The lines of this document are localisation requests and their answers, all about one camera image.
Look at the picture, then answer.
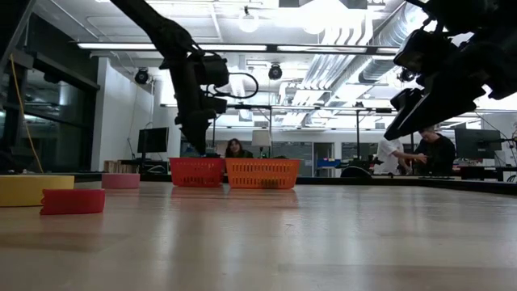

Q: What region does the pink tape roll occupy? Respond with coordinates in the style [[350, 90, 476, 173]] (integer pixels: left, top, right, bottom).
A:
[[101, 173, 141, 190]]

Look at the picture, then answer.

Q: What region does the silver ventilation duct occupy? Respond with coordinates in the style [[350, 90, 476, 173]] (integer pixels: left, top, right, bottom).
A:
[[306, 0, 429, 102]]

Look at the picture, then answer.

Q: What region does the black computer monitor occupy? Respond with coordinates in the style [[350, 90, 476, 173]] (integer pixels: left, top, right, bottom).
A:
[[137, 127, 170, 154], [454, 128, 503, 160]]

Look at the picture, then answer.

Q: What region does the long ceiling light strip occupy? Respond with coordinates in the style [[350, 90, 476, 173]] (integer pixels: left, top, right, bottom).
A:
[[76, 40, 401, 57]]

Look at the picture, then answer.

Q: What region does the person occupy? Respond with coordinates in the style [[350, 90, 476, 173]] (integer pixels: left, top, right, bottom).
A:
[[414, 127, 456, 177], [225, 137, 254, 159], [373, 137, 428, 175]]

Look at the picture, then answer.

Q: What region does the red mini stapler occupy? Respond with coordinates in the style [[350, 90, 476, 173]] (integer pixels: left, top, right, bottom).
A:
[[39, 188, 107, 216]]

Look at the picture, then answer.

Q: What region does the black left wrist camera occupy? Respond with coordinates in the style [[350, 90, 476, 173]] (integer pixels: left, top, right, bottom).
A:
[[196, 53, 230, 88]]

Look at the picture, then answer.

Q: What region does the white table lamp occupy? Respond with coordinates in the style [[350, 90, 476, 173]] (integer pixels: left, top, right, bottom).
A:
[[251, 129, 272, 158]]

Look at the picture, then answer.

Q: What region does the red plastic basket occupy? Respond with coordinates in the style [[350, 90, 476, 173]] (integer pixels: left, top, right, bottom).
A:
[[168, 157, 226, 188]]

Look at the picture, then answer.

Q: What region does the yellow cable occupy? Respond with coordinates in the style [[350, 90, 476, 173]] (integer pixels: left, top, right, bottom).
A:
[[8, 52, 44, 175]]

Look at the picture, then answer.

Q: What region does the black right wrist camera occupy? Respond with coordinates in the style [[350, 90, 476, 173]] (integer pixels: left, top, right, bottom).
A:
[[393, 28, 460, 74]]

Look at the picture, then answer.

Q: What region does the orange plastic basket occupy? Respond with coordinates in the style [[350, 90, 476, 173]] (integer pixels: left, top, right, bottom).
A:
[[225, 158, 302, 190]]

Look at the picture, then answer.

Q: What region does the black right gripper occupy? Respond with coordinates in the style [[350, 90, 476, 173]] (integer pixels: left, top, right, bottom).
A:
[[382, 31, 517, 141]]

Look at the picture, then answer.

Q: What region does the round ceiling lamp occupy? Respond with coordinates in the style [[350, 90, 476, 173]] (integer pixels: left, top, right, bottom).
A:
[[237, 10, 260, 34]]

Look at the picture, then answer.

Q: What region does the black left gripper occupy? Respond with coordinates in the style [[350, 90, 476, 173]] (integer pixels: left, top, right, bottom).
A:
[[168, 47, 229, 155]]

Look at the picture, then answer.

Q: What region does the yellow tape roll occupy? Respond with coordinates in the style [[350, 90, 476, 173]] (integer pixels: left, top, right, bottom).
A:
[[0, 174, 76, 208]]

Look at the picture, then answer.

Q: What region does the row of books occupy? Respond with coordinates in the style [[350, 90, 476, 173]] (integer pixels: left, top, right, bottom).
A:
[[103, 160, 141, 175]]

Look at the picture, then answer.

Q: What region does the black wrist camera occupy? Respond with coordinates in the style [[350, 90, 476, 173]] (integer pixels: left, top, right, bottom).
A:
[[393, 28, 460, 74], [196, 53, 230, 88]]

